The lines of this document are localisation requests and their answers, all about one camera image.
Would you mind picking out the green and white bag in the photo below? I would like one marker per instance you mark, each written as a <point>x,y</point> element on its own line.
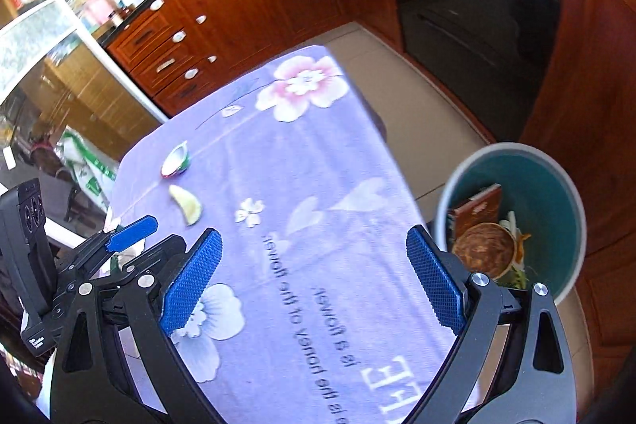
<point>87,165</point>

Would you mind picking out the white bin with teal inside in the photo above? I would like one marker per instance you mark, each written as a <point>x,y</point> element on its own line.
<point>546,185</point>

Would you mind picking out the brown printed packet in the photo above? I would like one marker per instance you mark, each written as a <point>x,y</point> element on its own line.
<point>479,210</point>

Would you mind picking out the wooden sink kitchen cabinet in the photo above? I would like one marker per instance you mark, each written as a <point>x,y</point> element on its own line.
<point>596,106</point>

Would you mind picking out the brown paper bowl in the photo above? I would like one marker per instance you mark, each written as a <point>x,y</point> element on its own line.
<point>484,255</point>

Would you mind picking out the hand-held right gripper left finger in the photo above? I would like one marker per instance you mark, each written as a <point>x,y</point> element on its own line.
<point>191,285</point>

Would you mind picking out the orange peel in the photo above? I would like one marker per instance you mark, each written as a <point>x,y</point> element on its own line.
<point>520,252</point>

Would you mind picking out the purple floral tablecloth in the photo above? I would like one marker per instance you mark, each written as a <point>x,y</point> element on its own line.
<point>308,165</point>

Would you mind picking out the small colourful foil-lid cup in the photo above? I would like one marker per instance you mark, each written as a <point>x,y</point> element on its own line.
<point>175,158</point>

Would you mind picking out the wooden corner kitchen cabinet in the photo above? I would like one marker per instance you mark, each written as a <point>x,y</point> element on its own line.
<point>278,6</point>

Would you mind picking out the black built-in oven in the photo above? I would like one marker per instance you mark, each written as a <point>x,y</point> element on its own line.
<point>462,6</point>

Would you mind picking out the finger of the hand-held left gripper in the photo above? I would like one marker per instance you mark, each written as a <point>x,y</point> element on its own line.
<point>131,233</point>
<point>159,250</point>

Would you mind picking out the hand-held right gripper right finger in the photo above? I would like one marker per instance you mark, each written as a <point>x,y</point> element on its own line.
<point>437,280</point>

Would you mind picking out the small orange peel scraps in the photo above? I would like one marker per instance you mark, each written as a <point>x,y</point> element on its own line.
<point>186,205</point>

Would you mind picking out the glass display cabinet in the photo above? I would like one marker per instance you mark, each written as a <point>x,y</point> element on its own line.
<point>44,56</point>

